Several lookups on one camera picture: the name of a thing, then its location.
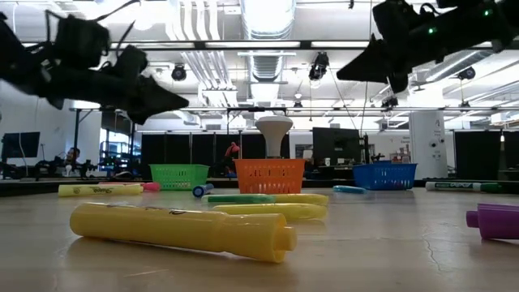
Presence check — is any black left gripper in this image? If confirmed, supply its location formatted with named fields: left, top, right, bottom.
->
left=44, top=45, right=191, bottom=126

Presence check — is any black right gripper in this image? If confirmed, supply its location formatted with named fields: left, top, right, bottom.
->
left=336, top=34, right=431, bottom=94

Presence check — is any blue marker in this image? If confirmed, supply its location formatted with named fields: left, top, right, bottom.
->
left=191, top=182, right=215, bottom=199

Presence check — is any pale yellow Sharpie highlighter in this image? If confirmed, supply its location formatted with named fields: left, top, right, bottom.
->
left=57, top=183, right=144, bottom=199

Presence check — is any light blue highlighter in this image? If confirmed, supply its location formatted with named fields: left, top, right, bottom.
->
left=332, top=185, right=367, bottom=195

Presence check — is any golden yellow highlighter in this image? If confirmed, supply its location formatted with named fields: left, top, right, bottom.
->
left=69, top=201, right=298, bottom=264

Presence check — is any white marker green cap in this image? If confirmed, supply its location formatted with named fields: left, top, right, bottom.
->
left=424, top=180, right=506, bottom=194

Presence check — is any purple highlighter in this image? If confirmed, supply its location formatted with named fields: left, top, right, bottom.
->
left=465, top=202, right=519, bottom=241

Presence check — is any black partition panel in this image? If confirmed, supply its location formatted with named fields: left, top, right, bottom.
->
left=140, top=132, right=291, bottom=178
left=453, top=130, right=519, bottom=182

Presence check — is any black overhead light bar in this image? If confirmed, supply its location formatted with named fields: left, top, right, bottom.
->
left=19, top=39, right=519, bottom=52

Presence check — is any green plastic basket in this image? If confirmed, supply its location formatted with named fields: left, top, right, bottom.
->
left=148, top=163, right=211, bottom=191

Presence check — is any large black monitor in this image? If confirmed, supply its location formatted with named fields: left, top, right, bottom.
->
left=311, top=127, right=362, bottom=163

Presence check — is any white round pillar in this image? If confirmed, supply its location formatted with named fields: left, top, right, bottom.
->
left=408, top=109, right=448, bottom=180

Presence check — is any pink highlighter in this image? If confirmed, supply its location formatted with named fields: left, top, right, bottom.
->
left=97, top=181, right=161, bottom=193

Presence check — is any person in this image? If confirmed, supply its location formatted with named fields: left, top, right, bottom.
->
left=64, top=146, right=82, bottom=167
left=224, top=141, right=242, bottom=178

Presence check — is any blue plastic basket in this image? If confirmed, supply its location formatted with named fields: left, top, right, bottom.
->
left=351, top=161, right=418, bottom=191

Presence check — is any white bulb lamp brass base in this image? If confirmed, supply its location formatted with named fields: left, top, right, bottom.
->
left=254, top=115, right=294, bottom=159

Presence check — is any orange plastic basket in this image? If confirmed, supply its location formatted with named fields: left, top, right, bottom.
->
left=234, top=157, right=307, bottom=195

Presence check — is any black computer monitor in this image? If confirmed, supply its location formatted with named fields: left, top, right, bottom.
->
left=1, top=131, right=41, bottom=160

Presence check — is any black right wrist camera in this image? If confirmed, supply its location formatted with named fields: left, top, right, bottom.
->
left=371, top=0, right=425, bottom=41

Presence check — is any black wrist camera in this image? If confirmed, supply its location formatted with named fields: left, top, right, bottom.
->
left=45, top=10, right=111, bottom=70
left=371, top=0, right=425, bottom=41

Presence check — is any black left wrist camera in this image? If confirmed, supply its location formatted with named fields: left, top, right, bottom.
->
left=45, top=10, right=111, bottom=70

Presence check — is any silver ceiling duct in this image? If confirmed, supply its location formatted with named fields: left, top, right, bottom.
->
left=238, top=0, right=298, bottom=82

